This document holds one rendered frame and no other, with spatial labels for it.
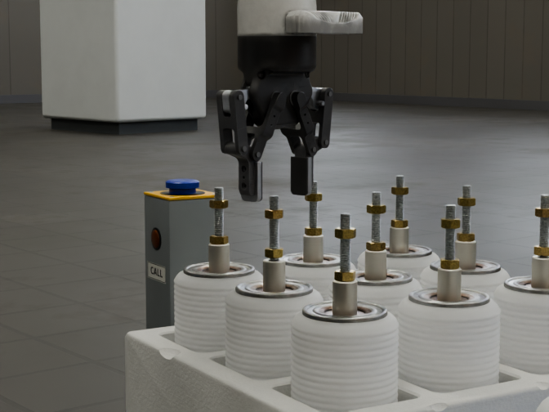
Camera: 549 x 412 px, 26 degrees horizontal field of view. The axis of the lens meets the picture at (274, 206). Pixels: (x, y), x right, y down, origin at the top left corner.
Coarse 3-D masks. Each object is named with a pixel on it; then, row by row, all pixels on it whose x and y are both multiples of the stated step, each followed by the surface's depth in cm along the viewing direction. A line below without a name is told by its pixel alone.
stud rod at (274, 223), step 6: (270, 198) 114; (276, 198) 114; (270, 204) 114; (276, 204) 114; (270, 222) 115; (276, 222) 114; (270, 228) 115; (276, 228) 115; (270, 234) 115; (276, 234) 115; (270, 240) 115; (276, 240) 115; (270, 246) 115; (276, 246) 115; (270, 258) 115; (276, 258) 115
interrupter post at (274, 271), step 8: (264, 264) 115; (272, 264) 114; (280, 264) 114; (264, 272) 115; (272, 272) 114; (280, 272) 115; (264, 280) 115; (272, 280) 114; (280, 280) 115; (264, 288) 115; (272, 288) 115; (280, 288) 115
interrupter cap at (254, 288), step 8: (256, 280) 119; (288, 280) 119; (296, 280) 118; (240, 288) 116; (248, 288) 115; (256, 288) 116; (288, 288) 117; (296, 288) 116; (304, 288) 116; (312, 288) 115; (248, 296) 113; (256, 296) 112; (264, 296) 112; (272, 296) 112; (280, 296) 112; (288, 296) 112; (296, 296) 113
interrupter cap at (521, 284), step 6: (522, 276) 121; (528, 276) 121; (504, 282) 118; (510, 282) 118; (516, 282) 118; (522, 282) 119; (528, 282) 119; (510, 288) 116; (516, 288) 115; (522, 288) 115; (528, 288) 115; (534, 288) 115
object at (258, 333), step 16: (240, 304) 112; (256, 304) 112; (272, 304) 111; (288, 304) 112; (304, 304) 112; (240, 320) 112; (256, 320) 112; (272, 320) 111; (288, 320) 111; (240, 336) 113; (256, 336) 112; (272, 336) 112; (288, 336) 112; (240, 352) 113; (256, 352) 112; (272, 352) 112; (288, 352) 112; (240, 368) 113; (256, 368) 112; (272, 368) 112; (288, 368) 112
